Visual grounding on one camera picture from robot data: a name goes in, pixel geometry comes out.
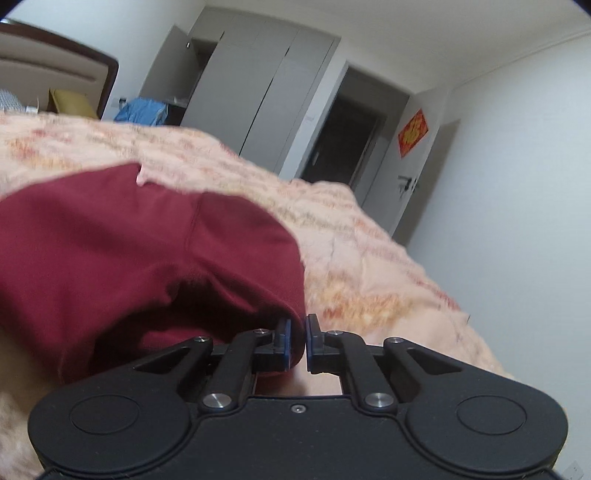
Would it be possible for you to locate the dark red long-sleeve shirt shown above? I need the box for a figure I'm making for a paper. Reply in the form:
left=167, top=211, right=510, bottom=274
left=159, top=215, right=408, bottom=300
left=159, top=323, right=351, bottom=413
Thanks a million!
left=1, top=163, right=305, bottom=383

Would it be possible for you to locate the blue clothes pile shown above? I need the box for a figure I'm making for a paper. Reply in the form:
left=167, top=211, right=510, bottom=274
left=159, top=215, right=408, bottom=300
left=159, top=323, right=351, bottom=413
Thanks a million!
left=113, top=97, right=168, bottom=126

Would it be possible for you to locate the floral peach quilt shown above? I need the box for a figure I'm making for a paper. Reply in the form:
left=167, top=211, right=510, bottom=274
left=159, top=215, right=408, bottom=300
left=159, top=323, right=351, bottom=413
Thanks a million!
left=1, top=113, right=502, bottom=479

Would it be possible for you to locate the white room door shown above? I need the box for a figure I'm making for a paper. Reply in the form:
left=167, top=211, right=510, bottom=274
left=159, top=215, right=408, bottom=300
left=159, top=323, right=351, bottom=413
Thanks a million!
left=363, top=86, right=450, bottom=235

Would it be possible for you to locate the red fu door decoration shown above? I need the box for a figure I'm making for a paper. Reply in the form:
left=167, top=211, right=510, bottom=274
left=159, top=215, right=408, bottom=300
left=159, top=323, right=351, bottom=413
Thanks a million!
left=398, top=109, right=429, bottom=158

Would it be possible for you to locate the grey built-in wardrobe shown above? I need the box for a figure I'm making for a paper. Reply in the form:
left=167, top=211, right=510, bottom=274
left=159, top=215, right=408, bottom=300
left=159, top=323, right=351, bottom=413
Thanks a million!
left=140, top=7, right=339, bottom=173

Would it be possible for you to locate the olive green pillow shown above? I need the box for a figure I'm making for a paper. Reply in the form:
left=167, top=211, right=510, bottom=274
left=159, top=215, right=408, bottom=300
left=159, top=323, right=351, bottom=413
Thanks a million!
left=48, top=89, right=98, bottom=119

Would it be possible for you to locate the padded bed headboard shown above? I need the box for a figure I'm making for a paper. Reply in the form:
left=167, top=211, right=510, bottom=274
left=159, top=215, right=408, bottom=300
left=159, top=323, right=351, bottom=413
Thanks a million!
left=1, top=19, right=118, bottom=116

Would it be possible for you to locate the black door handle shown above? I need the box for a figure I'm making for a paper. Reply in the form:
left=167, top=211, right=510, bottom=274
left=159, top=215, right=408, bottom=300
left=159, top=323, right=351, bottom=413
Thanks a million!
left=398, top=175, right=418, bottom=195

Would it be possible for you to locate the white charger with cable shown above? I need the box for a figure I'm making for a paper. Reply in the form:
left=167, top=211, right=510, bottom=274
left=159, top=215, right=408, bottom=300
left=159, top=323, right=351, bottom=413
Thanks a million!
left=25, top=98, right=40, bottom=114

